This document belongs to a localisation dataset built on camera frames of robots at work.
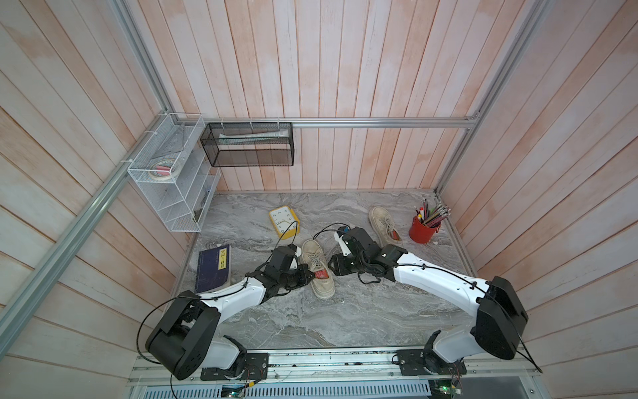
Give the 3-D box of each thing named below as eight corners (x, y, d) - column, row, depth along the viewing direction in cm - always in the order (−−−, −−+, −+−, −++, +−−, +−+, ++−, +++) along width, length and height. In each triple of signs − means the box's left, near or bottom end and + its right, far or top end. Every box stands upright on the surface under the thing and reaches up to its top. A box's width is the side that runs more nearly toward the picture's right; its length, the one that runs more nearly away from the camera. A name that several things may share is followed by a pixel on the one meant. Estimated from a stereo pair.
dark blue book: (197, 292, 90) (194, 289, 88) (201, 253, 101) (198, 250, 99) (231, 286, 92) (229, 283, 90) (231, 248, 103) (229, 244, 101)
